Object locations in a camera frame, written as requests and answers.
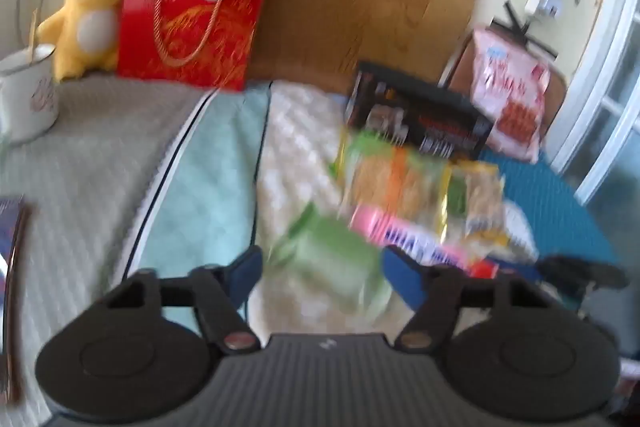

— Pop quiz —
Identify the pink snack bar pack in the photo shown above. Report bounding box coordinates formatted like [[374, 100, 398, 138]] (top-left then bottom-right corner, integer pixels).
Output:
[[349, 205, 470, 270]]

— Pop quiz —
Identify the yellow peanut snack bag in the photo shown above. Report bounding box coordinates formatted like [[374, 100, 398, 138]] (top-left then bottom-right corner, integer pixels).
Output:
[[452, 160, 508, 246]]

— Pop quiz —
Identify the light green wafer pack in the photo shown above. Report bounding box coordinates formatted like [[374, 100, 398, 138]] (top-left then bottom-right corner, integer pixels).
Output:
[[268, 202, 392, 320]]

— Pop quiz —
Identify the green orange noodle snack bag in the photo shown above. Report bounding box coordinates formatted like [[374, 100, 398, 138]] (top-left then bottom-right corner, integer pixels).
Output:
[[332, 129, 447, 231]]

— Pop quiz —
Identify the blue mesh mat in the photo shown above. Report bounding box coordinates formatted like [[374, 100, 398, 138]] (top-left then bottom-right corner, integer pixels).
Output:
[[480, 148, 618, 265]]

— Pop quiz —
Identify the white framed glass door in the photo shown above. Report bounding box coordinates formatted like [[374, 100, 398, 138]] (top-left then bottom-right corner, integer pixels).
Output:
[[547, 0, 639, 206]]

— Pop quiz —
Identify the patterned patchwork bed sheet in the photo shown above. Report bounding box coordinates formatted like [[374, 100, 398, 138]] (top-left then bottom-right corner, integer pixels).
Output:
[[0, 74, 539, 427]]

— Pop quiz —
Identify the black sheep print box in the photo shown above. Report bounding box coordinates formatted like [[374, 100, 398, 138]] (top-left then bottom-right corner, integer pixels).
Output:
[[346, 61, 492, 160]]

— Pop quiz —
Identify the pink fried twist snack bag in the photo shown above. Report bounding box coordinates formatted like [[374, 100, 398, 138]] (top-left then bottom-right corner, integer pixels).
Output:
[[471, 28, 551, 164]]

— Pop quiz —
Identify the red gift box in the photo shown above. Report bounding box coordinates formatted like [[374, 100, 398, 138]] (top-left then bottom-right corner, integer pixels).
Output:
[[116, 0, 264, 92]]

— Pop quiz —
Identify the white enamel mug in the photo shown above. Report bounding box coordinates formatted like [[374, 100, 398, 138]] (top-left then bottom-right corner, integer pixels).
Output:
[[0, 44, 58, 145]]

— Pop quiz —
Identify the yellow duck plush toy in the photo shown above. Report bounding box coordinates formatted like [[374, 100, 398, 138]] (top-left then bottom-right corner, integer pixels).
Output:
[[36, 0, 122, 81]]

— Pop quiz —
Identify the wooden stick in mug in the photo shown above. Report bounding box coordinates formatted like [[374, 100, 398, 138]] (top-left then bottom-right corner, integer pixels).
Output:
[[28, 9, 39, 65]]

